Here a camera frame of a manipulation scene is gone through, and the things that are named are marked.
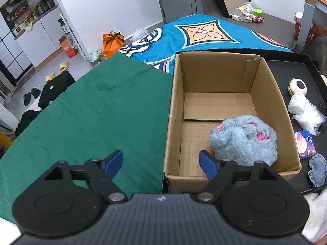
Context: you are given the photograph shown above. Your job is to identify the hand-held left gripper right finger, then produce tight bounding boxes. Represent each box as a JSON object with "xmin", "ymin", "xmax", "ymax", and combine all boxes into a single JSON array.
[{"xmin": 196, "ymin": 150, "xmax": 281, "ymax": 204}]

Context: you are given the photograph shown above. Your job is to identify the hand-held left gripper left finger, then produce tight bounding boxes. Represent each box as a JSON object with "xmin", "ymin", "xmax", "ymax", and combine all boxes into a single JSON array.
[{"xmin": 41, "ymin": 150, "xmax": 128, "ymax": 205}]

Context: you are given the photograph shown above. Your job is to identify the grey fluffy plush toy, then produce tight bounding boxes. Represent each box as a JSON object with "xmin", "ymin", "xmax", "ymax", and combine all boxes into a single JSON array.
[{"xmin": 209, "ymin": 116, "xmax": 278, "ymax": 166}]

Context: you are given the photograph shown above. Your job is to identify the brown cardboard box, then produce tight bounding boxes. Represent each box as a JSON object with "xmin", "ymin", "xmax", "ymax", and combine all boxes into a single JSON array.
[{"xmin": 163, "ymin": 51, "xmax": 302, "ymax": 193}]

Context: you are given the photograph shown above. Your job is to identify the blue planet tissue packet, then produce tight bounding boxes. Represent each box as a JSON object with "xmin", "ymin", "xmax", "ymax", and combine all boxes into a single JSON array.
[{"xmin": 294, "ymin": 130, "xmax": 316, "ymax": 160}]

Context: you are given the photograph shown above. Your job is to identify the grey knitted rabbit toy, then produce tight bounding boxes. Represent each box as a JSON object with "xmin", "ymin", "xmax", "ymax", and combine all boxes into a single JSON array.
[{"xmin": 308, "ymin": 153, "xmax": 327, "ymax": 188}]

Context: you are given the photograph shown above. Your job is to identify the clear bubble plastic bag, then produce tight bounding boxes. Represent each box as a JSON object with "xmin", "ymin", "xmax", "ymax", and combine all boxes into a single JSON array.
[{"xmin": 292, "ymin": 99, "xmax": 327, "ymax": 136}]

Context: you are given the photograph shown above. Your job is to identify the cream burger plush toy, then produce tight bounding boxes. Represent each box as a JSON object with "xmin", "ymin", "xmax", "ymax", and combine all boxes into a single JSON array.
[{"xmin": 288, "ymin": 78, "xmax": 308, "ymax": 97}]

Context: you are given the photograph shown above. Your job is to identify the green cloth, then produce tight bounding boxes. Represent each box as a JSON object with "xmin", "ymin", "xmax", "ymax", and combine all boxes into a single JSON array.
[{"xmin": 0, "ymin": 52, "xmax": 177, "ymax": 222}]

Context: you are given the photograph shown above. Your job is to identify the black stool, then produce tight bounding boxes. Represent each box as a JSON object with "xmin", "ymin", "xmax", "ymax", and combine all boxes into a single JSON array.
[{"xmin": 39, "ymin": 71, "xmax": 76, "ymax": 109}]

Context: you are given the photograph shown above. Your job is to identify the dark clothes pile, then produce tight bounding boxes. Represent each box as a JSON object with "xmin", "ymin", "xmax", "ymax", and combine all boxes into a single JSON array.
[{"xmin": 15, "ymin": 110, "xmax": 43, "ymax": 137}]

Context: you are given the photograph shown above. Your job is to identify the clear bag with greenery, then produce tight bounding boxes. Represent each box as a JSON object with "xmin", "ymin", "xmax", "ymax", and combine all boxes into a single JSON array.
[{"xmin": 87, "ymin": 50, "xmax": 105, "ymax": 63}]

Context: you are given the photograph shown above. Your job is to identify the yellow bar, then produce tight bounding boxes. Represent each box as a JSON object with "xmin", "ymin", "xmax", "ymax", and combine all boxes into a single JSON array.
[{"xmin": 0, "ymin": 133, "xmax": 13, "ymax": 148}]

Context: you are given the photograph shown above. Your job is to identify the orange bag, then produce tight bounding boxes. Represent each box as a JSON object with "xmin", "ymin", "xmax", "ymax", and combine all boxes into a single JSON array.
[{"xmin": 103, "ymin": 31, "xmax": 125, "ymax": 59}]

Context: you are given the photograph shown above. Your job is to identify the white cloth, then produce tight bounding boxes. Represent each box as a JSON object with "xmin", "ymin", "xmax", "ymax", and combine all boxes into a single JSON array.
[{"xmin": 301, "ymin": 190, "xmax": 327, "ymax": 245}]

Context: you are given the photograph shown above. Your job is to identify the orange cardboard box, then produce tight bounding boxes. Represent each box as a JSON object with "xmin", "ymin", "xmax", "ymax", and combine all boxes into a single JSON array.
[{"xmin": 59, "ymin": 34, "xmax": 77, "ymax": 59}]

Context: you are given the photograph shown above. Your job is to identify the blue printed blanket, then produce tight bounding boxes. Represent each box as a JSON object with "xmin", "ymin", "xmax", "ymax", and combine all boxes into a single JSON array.
[{"xmin": 120, "ymin": 13, "xmax": 294, "ymax": 74}]

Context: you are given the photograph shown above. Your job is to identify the white plastic bag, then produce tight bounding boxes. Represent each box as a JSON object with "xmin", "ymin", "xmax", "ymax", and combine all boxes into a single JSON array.
[{"xmin": 133, "ymin": 28, "xmax": 149, "ymax": 42}]

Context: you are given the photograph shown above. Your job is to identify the white cabinet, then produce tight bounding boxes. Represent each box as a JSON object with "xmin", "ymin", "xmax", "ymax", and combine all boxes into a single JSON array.
[{"xmin": 14, "ymin": 5, "xmax": 74, "ymax": 68}]

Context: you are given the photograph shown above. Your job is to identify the black framed glass door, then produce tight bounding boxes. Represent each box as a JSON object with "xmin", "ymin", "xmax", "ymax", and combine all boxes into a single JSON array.
[{"xmin": 0, "ymin": 32, "xmax": 35, "ymax": 86}]

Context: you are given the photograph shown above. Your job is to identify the small toy figures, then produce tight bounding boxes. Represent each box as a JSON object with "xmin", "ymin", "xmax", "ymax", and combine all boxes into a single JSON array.
[{"xmin": 243, "ymin": 13, "xmax": 265, "ymax": 24}]

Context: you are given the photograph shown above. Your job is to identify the white jar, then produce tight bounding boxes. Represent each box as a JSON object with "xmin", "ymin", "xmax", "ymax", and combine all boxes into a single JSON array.
[{"xmin": 234, "ymin": 2, "xmax": 261, "ymax": 16}]

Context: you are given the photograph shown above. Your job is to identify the kitchen counter with utensils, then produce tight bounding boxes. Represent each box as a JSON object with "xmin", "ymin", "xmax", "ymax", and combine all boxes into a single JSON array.
[{"xmin": 0, "ymin": 0, "xmax": 60, "ymax": 40}]

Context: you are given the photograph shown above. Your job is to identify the grey post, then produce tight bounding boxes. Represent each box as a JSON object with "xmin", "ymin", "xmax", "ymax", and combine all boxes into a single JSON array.
[{"xmin": 296, "ymin": 0, "xmax": 318, "ymax": 51}]

